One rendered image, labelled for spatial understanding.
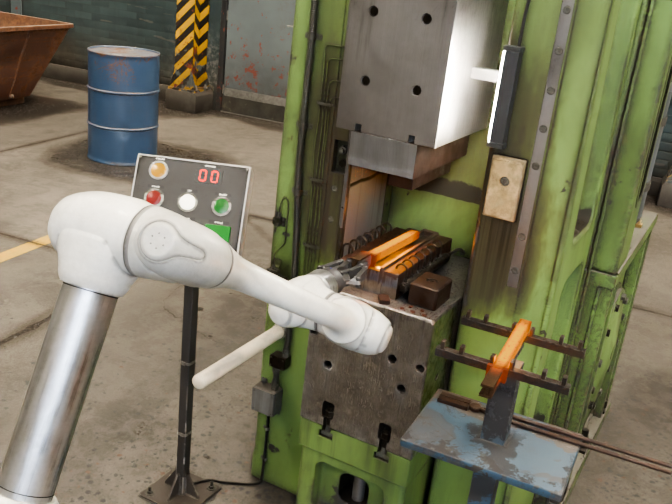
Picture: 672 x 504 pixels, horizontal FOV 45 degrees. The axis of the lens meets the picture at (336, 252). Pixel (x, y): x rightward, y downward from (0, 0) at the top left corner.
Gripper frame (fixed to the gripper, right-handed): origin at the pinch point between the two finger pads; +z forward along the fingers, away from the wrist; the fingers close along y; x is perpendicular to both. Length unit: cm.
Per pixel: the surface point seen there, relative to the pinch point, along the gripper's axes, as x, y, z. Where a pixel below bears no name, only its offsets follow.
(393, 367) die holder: -29.7, 12.3, 3.7
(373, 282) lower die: -9.1, 0.2, 9.8
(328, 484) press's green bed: -81, -6, 9
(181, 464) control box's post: -90, -57, -1
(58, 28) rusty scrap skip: -25, -544, 408
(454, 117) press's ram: 39.6, 12.6, 21.4
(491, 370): -4, 47, -28
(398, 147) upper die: 30.9, 2.2, 10.2
